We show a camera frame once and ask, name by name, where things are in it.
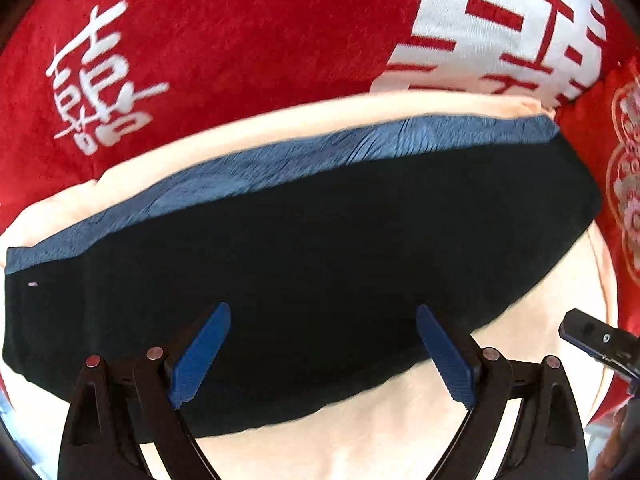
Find peach towel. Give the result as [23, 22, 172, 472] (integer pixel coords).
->
[0, 87, 621, 480]

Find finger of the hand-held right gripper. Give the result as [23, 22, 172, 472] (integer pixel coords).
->
[558, 310, 640, 381]

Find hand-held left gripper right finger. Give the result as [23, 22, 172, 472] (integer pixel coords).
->
[416, 304, 588, 480]

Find red printed blanket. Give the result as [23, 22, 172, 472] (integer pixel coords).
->
[0, 0, 636, 411]

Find black pants with blue waistband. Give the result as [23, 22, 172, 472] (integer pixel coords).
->
[1, 112, 603, 443]

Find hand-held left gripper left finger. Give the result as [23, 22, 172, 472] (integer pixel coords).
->
[57, 302, 231, 480]

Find red cushion with gold pattern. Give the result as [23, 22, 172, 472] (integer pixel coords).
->
[555, 57, 640, 426]

